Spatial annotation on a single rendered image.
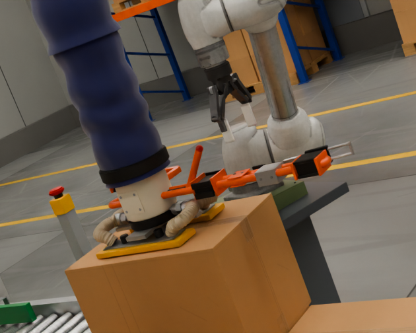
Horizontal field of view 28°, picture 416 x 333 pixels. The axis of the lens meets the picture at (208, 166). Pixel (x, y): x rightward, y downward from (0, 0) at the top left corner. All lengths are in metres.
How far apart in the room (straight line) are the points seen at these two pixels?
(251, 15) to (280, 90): 0.77
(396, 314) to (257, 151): 0.91
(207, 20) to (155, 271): 0.77
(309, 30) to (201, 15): 8.79
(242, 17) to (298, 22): 8.58
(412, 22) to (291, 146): 6.76
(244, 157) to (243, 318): 0.85
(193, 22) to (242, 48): 8.59
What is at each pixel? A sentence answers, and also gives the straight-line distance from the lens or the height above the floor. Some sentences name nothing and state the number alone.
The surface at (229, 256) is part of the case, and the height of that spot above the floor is 0.89.
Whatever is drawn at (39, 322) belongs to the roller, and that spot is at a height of 0.53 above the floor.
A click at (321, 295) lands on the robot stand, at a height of 0.35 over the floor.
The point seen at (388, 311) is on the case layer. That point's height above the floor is 0.54.
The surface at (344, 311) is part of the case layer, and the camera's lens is 2.67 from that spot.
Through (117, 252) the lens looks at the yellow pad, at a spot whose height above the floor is 0.96.
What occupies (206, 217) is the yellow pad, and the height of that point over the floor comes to 0.96.
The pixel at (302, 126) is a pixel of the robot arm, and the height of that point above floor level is 1.02.
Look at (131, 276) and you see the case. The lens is 2.58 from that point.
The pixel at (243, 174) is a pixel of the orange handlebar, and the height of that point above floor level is 1.09.
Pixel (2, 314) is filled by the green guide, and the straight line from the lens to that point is 3.83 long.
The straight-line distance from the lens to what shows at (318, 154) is 2.28.
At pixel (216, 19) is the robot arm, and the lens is 2.29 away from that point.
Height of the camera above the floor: 1.66
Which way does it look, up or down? 12 degrees down
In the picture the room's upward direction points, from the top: 21 degrees counter-clockwise
